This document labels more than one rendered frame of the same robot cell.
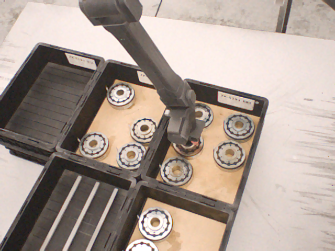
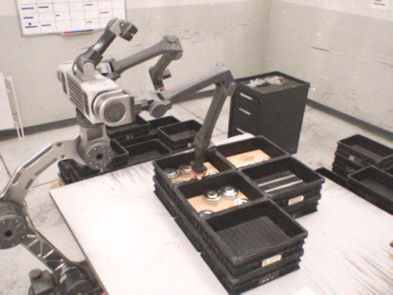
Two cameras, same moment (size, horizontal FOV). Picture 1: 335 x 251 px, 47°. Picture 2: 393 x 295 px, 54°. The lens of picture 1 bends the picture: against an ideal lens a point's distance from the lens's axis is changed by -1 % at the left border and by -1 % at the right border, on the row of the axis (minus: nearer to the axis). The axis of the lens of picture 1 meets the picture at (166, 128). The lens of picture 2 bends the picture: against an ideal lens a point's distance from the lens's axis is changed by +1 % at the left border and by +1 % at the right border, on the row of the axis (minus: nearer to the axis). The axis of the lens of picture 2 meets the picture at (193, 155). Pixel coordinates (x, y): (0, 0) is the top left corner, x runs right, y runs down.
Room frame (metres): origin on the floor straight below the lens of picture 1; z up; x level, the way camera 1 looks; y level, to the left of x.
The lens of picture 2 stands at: (2.19, 0.86, 2.06)
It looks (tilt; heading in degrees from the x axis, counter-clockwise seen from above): 29 degrees down; 211
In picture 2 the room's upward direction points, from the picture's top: 2 degrees clockwise
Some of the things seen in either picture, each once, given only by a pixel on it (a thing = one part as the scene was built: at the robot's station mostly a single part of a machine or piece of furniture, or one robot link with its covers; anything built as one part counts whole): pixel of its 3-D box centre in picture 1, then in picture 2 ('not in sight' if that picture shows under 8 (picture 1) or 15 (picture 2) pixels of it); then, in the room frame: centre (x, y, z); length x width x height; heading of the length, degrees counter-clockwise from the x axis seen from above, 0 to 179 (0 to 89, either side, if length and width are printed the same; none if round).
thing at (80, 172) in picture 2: not in sight; (100, 175); (0.35, -1.13, 0.37); 0.40 x 0.30 x 0.45; 156
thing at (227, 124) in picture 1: (238, 125); (170, 173); (0.63, -0.24, 0.86); 0.10 x 0.10 x 0.01
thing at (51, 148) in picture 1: (45, 92); (253, 227); (0.87, 0.40, 0.92); 0.40 x 0.30 x 0.02; 150
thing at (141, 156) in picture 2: not in sight; (144, 168); (-0.01, -0.98, 0.31); 0.40 x 0.30 x 0.34; 156
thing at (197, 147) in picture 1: (188, 141); not in sight; (0.61, -0.06, 0.86); 0.10 x 0.10 x 0.01
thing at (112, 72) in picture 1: (124, 122); (219, 201); (0.72, 0.14, 0.87); 0.40 x 0.30 x 0.11; 150
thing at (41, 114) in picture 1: (51, 100); (252, 236); (0.87, 0.40, 0.87); 0.40 x 0.30 x 0.11; 150
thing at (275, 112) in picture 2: not in sight; (264, 123); (-1.23, -0.38, 0.45); 0.60 x 0.45 x 0.90; 156
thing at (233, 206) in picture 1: (207, 138); (193, 166); (0.57, -0.12, 0.92); 0.40 x 0.30 x 0.02; 150
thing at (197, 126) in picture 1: (186, 122); (198, 162); (0.61, -0.07, 0.98); 0.10 x 0.07 x 0.07; 59
